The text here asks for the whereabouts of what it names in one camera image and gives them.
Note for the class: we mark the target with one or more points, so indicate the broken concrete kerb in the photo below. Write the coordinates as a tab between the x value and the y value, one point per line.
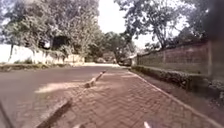
91	81

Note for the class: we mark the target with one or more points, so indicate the red brick path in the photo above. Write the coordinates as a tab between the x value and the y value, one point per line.
126	100

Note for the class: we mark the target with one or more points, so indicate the low hedge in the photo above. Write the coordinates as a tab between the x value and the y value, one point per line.
170	76

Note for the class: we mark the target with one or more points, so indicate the tall tree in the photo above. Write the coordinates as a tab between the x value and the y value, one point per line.
156	20

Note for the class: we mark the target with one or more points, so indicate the row of trees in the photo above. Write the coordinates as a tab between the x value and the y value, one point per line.
56	26

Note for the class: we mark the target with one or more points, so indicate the robot's own part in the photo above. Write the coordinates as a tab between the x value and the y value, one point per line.
146	125

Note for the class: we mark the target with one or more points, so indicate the grey asphalt road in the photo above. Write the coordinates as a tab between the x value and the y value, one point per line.
40	83

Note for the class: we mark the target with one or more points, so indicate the grass verge strip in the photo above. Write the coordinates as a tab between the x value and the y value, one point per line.
30	66

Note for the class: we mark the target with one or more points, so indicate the brown brick wall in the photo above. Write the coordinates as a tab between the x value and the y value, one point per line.
180	58

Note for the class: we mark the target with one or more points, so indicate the white wall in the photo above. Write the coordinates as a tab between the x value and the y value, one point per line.
23	54

